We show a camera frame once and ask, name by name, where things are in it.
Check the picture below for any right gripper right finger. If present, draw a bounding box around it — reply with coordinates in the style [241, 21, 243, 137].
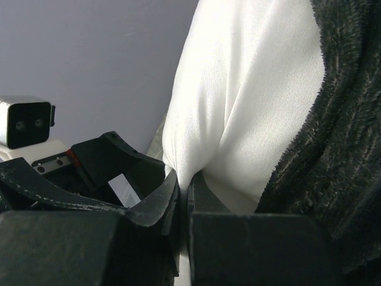
[188, 173, 343, 285]

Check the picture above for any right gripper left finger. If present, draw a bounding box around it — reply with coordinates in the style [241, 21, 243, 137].
[1, 158, 179, 285]

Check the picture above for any white pillow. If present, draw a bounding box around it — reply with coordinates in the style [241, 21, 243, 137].
[162, 1, 324, 213]

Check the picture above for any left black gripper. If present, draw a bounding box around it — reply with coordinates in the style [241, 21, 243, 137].
[0, 130, 166, 209]

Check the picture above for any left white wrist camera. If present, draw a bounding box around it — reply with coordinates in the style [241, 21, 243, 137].
[1, 95, 56, 150]

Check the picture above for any black pillowcase with tan flowers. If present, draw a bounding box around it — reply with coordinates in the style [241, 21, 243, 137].
[256, 1, 380, 285]

